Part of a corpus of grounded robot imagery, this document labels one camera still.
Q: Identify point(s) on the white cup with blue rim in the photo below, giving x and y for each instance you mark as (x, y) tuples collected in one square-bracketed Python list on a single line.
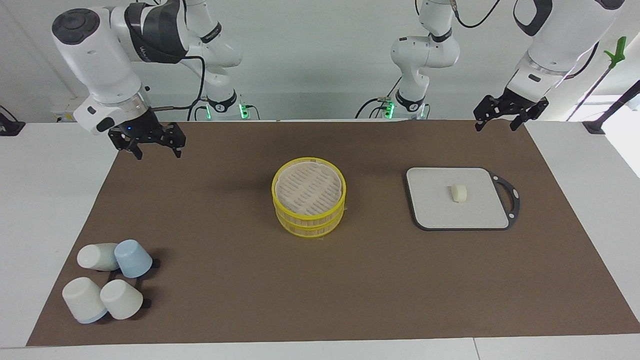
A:
[(82, 300)]

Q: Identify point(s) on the yellow bamboo steamer lid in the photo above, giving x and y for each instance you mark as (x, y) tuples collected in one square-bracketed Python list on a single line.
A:
[(308, 190)]

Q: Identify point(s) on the white steamed bun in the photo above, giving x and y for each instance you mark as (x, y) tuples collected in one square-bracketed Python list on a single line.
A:
[(458, 193)]

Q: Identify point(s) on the white cup lying sideways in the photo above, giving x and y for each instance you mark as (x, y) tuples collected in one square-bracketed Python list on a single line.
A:
[(95, 256)]

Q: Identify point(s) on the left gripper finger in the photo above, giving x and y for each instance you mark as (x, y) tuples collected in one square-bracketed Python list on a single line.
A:
[(516, 123), (480, 124)]

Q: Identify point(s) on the white power box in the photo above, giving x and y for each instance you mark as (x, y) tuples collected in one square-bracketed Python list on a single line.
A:
[(62, 112)]

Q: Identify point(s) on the plain white cup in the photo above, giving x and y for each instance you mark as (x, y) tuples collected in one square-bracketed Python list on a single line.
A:
[(121, 300)]

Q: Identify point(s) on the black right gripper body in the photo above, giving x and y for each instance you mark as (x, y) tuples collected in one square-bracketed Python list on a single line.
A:
[(142, 129)]

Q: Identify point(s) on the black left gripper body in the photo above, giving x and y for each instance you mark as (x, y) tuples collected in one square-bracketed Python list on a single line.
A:
[(515, 106)]

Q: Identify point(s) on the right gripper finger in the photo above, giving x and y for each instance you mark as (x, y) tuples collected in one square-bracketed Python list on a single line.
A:
[(137, 151), (177, 149)]

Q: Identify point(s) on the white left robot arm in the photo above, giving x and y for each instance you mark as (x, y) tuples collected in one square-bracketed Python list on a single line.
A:
[(560, 35)]

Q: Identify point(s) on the brown table mat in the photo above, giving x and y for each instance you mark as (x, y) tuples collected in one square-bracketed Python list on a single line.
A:
[(300, 285)]

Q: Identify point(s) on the black clamp mount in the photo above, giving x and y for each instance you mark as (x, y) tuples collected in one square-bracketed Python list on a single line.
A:
[(10, 127)]

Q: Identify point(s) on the light blue cup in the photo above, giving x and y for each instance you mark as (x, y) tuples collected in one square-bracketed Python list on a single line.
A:
[(133, 259)]

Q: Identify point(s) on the black camera stand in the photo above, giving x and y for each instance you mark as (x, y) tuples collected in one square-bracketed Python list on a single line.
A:
[(612, 107)]

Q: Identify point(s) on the grey cutting board black rim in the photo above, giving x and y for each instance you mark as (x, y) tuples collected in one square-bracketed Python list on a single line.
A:
[(455, 210)]

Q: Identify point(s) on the yellow slatted steamer basket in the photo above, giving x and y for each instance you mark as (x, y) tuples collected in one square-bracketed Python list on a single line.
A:
[(310, 229)]

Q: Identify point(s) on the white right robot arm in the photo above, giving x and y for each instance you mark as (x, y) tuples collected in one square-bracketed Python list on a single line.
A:
[(95, 55)]

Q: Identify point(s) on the green clamp on rod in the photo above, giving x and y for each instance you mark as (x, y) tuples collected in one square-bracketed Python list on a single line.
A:
[(618, 52)]

